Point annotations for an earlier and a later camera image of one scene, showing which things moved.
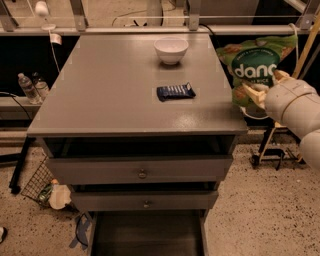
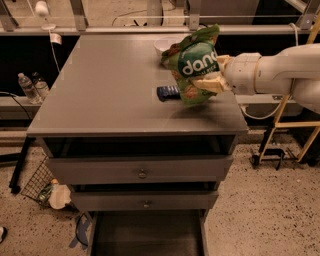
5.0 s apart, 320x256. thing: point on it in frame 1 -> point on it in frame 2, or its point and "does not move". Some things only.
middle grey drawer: [148, 200] does not move
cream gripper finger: [258, 97] -> [217, 84]
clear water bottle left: [29, 89] does not move
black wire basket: [39, 186] does not move
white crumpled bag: [59, 196] does not move
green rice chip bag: [251, 62] -> [191, 56]
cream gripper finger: [279, 75] -> [223, 60]
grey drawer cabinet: [143, 128] does not move
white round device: [41, 9] does not move
